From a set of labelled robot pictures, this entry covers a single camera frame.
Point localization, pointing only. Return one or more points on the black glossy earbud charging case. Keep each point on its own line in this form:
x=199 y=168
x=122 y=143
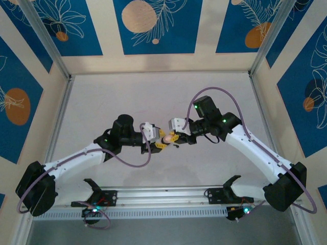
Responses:
x=167 y=138

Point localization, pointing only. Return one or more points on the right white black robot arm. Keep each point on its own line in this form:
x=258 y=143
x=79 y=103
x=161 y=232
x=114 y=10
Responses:
x=255 y=153

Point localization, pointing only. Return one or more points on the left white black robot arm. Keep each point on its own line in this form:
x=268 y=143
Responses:
x=76 y=159

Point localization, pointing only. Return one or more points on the circuit board with green LED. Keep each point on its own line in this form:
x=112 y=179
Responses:
x=95 y=209

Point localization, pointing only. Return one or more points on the right controller board green light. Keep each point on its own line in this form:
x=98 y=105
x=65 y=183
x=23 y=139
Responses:
x=245 y=210

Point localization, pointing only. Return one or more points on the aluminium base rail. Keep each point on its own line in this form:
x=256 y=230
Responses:
x=163 y=196

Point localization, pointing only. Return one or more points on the aluminium side rail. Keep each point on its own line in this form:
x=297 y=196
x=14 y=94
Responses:
x=267 y=120
x=61 y=114

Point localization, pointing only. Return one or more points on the aluminium frame post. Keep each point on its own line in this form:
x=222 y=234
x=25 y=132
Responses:
x=46 y=38
x=272 y=38

